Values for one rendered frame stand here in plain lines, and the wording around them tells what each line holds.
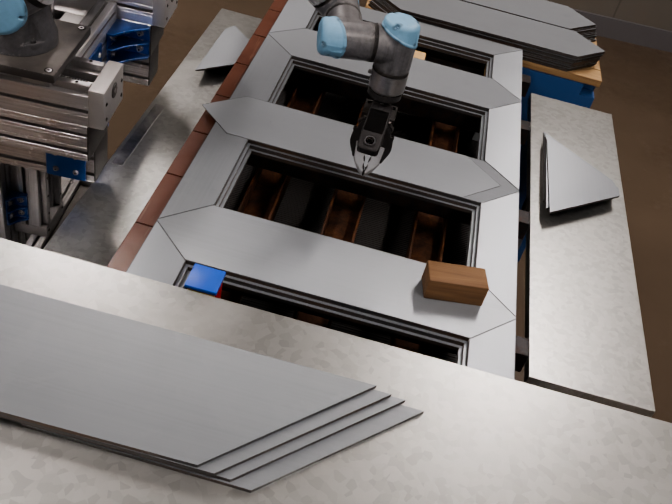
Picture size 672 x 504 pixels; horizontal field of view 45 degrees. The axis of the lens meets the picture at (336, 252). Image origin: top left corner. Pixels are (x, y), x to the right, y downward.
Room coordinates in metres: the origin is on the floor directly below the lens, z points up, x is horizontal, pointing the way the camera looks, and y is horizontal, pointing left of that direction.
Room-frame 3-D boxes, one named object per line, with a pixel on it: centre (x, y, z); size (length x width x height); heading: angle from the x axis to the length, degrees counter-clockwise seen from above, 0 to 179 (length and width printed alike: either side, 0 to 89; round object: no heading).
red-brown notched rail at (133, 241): (1.66, 0.37, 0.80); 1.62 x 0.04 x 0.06; 179
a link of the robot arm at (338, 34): (1.48, 0.09, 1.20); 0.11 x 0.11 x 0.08; 15
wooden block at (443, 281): (1.22, -0.24, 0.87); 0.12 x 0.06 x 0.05; 99
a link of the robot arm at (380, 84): (1.49, -0.01, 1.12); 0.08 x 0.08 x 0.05
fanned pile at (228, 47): (2.21, 0.45, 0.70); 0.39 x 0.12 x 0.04; 179
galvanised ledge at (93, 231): (1.86, 0.49, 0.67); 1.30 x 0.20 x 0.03; 179
